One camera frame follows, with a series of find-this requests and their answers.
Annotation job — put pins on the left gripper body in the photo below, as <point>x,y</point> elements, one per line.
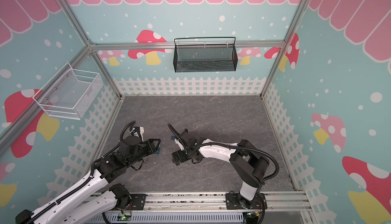
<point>146,149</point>

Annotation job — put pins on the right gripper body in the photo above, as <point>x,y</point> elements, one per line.
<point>178,156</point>

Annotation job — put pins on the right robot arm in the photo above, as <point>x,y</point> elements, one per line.
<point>252,165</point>

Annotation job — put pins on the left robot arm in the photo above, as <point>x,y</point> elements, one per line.
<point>62,205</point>

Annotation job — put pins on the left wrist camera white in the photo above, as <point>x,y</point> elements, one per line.
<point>138,131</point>

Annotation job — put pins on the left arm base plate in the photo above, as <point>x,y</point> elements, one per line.
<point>132,202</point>

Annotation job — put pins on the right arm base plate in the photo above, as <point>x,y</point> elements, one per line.
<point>234,201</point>

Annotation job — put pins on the white mesh wall basket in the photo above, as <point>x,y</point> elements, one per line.
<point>70,95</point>

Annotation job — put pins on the black mesh wall basket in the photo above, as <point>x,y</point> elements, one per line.
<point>205,54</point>

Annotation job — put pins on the aluminium front rail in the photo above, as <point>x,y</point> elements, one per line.
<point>277,201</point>

